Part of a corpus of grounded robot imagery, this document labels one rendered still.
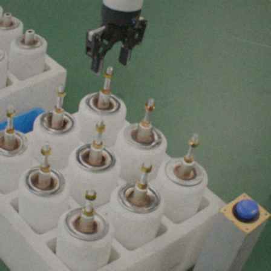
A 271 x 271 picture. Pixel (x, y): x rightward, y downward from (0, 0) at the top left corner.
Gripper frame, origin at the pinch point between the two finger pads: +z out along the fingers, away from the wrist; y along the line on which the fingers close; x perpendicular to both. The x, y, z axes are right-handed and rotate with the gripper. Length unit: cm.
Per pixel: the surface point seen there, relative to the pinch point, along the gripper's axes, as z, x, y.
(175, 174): 10.0, -22.9, -2.4
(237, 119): 35, -2, 55
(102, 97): 7.8, -0.3, -1.0
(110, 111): 9.9, -2.8, -0.6
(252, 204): 2.3, -40.8, -3.9
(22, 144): 9.9, -1.4, -21.7
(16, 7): 35, 90, 36
